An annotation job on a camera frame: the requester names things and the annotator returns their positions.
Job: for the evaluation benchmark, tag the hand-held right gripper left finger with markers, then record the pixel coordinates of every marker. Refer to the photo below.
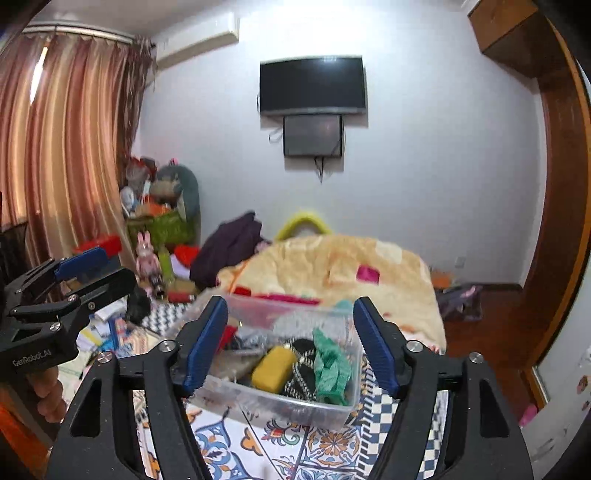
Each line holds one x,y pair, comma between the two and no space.
203,344

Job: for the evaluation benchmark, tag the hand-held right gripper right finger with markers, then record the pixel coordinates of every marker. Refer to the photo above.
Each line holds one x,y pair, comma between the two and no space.
376,348

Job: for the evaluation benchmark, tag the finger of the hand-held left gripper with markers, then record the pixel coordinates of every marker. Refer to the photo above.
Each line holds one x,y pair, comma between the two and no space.
111,288
81,263

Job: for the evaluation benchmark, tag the red cloth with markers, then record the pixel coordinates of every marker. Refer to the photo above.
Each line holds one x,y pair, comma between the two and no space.
227,337

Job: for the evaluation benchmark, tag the green knitted glove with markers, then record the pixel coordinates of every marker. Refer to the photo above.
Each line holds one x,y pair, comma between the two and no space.
330,369

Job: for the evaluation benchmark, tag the yellow soft pouch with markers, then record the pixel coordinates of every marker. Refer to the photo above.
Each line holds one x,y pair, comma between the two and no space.
272,369

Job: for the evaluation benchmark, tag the clear plastic storage box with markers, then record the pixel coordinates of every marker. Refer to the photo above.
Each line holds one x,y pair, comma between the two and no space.
277,408

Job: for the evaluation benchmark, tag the person's left hand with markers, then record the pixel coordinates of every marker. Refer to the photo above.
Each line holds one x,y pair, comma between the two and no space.
46,397

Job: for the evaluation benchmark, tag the red box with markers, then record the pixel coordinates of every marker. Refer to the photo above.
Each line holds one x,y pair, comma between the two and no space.
104,244

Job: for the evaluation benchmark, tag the scattered paper cards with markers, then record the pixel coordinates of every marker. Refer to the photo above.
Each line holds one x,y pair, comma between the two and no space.
111,330

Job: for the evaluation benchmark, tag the pink bunny figure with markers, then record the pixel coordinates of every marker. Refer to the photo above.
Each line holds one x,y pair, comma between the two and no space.
147,263

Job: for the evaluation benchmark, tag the green bottle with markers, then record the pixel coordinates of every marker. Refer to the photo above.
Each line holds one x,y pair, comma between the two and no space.
165,265

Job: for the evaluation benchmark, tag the purple bag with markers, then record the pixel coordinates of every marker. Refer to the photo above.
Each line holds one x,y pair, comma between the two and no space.
457,302

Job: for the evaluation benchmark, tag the dark purple garment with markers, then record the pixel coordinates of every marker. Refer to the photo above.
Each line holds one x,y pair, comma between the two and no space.
226,249

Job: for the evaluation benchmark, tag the pile of plush toys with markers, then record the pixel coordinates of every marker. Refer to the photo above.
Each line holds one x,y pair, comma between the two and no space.
136,180

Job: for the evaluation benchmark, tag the yellow patterned quilt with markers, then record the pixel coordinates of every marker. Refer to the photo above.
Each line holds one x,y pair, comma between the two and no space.
323,263

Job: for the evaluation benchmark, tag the striped orange curtain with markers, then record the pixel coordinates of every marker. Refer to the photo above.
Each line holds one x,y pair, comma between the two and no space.
74,152

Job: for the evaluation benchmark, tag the patterned bed sheet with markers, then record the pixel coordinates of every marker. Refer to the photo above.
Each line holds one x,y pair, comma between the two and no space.
323,447

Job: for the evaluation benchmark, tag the grey-green plush dinosaur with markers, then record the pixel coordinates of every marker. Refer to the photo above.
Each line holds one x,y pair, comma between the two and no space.
187,189

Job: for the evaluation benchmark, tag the yellow fuzzy hoop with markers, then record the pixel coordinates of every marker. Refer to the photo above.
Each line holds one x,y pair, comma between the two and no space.
295,221

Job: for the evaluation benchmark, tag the white heater with stickers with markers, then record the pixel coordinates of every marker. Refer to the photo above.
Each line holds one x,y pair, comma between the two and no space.
563,406

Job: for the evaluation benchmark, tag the white air conditioner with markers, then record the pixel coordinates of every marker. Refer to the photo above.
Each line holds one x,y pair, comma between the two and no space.
198,39

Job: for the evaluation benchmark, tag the wooden overhead cabinet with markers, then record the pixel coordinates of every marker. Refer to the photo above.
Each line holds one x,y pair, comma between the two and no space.
508,32

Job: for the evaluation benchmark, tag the white wall socket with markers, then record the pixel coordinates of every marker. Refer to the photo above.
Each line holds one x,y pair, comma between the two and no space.
460,262

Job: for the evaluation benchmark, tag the small wall monitor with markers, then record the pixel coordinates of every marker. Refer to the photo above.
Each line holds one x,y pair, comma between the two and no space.
313,135

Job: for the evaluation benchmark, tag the wooden door frame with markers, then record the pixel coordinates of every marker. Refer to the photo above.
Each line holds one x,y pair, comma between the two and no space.
563,184

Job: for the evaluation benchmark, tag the black wall television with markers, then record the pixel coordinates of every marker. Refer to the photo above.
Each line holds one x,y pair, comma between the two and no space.
311,83

